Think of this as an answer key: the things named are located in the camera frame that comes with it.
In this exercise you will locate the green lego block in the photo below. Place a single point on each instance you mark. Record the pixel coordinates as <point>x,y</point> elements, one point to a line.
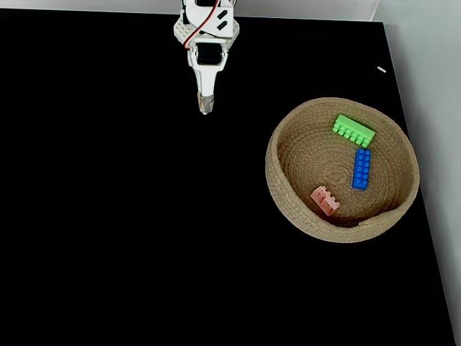
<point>353,129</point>

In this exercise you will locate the pink lego block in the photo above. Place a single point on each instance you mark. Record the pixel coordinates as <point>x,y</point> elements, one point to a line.
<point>324,200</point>

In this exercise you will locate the blue lego block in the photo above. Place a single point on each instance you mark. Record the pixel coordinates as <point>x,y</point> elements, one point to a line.
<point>361,169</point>

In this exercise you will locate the small white scrap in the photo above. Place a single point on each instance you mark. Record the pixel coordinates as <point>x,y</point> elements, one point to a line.
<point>381,69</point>

